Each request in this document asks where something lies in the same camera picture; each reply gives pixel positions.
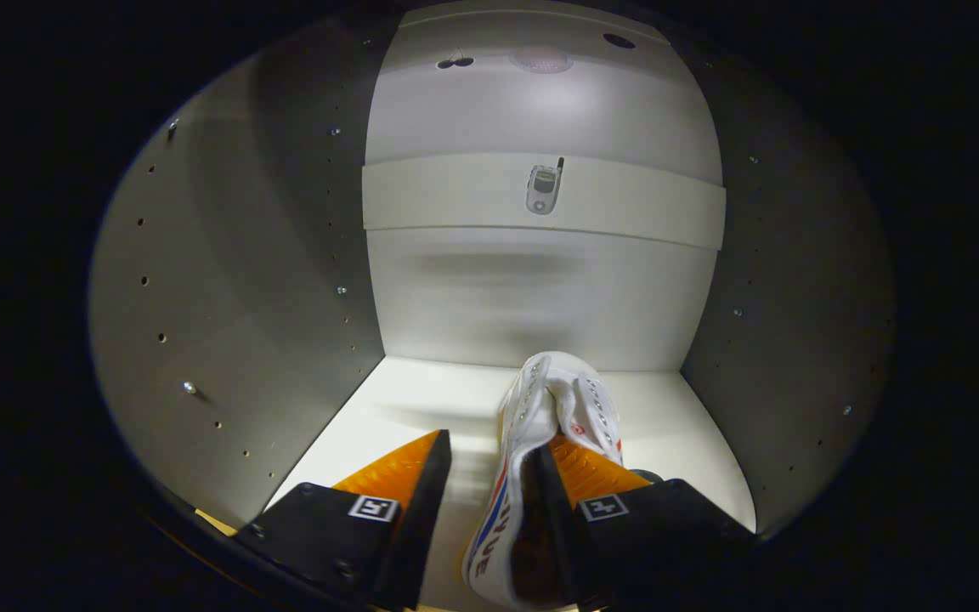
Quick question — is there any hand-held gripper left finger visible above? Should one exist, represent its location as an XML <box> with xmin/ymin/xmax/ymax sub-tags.
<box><xmin>233</xmin><ymin>429</ymin><xmax>453</xmax><ymax>611</ymax></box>

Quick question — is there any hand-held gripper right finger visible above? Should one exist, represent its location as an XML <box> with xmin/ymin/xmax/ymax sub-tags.
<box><xmin>532</xmin><ymin>433</ymin><xmax>758</xmax><ymax>611</ymax></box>

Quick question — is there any white shoe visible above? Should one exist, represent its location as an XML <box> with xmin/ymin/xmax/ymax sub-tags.
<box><xmin>461</xmin><ymin>351</ymin><xmax>626</xmax><ymax>611</ymax></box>

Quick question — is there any dark grey shoe cabinet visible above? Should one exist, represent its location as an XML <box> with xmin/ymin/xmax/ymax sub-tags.
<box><xmin>88</xmin><ymin>0</ymin><xmax>897</xmax><ymax>612</ymax></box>

